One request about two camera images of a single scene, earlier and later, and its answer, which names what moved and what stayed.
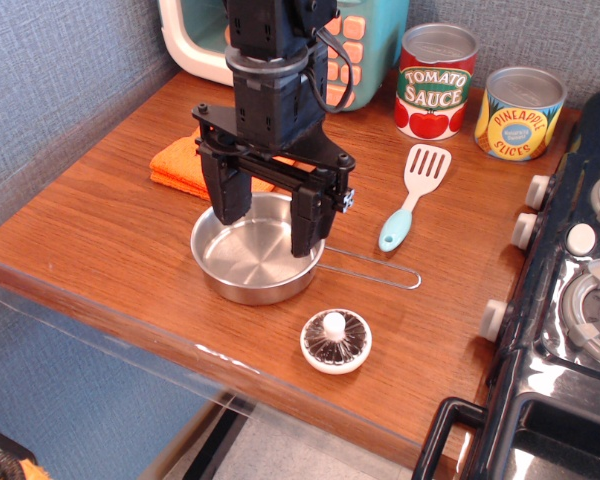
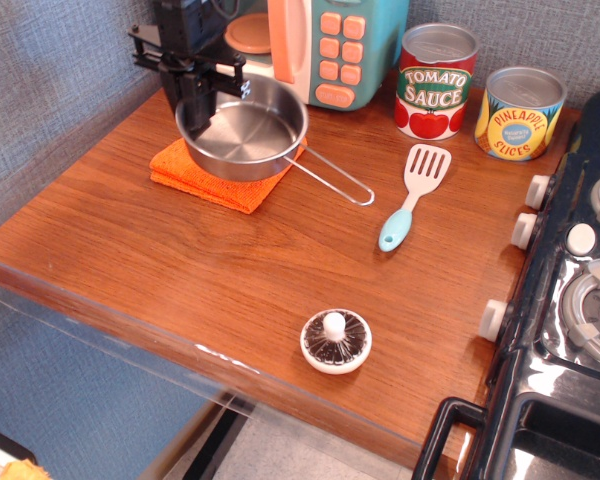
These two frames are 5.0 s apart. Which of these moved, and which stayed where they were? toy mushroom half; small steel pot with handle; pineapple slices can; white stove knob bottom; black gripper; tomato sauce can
Moved: black gripper; small steel pot with handle
Stayed: toy mushroom half; pineapple slices can; white stove knob bottom; tomato sauce can
